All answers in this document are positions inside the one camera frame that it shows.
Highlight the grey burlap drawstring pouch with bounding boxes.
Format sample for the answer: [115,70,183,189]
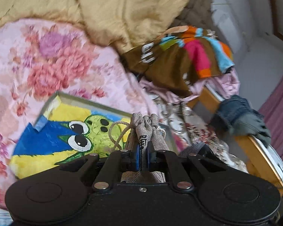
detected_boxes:
[108,113,169,184]

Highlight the yellow blue cartoon towel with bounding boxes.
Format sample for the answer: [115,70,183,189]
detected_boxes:
[9,103,130,179]

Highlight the grey metal tray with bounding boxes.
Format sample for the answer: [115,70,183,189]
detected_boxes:
[28,90,179,156]

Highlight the blue denim jeans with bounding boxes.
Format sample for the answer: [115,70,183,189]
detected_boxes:
[210,95,271,147]

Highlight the pale pink cloth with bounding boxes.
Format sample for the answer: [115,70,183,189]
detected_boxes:
[139,68,240,103]

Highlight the brown multicolour striped garment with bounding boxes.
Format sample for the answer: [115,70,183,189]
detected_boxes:
[123,26,235,97]

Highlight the purple pink curtain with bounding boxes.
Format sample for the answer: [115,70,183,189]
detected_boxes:
[259,77,283,161]

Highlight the pink floral quilt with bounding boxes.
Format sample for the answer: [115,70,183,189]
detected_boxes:
[0,19,159,209]

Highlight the brown quilted jacket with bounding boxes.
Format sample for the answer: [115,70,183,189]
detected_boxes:
[170,0,216,31]

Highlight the beige yellow comforter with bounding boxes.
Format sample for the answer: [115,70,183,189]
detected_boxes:
[0,0,189,53]

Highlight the wooden bed frame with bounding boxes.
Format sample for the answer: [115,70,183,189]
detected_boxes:
[187,87,283,195]

